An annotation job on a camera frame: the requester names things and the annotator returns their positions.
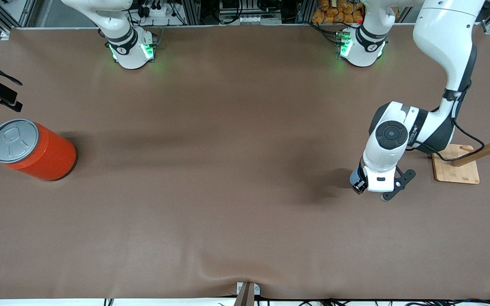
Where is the orange can with grey lid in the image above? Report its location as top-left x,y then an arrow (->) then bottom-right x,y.
0,119 -> 77,182

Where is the white power strip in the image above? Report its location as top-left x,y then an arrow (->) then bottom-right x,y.
141,3 -> 178,18

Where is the metal table edge bracket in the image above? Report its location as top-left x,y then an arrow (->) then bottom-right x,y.
233,281 -> 261,306

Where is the brown table mat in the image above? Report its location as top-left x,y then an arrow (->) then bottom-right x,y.
0,25 -> 490,300

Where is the wooden cup rack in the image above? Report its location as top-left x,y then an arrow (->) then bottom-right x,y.
430,114 -> 490,184

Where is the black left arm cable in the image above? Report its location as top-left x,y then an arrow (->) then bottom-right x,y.
417,81 -> 485,162

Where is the orange brown bread pile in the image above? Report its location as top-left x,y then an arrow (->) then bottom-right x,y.
312,0 -> 364,24

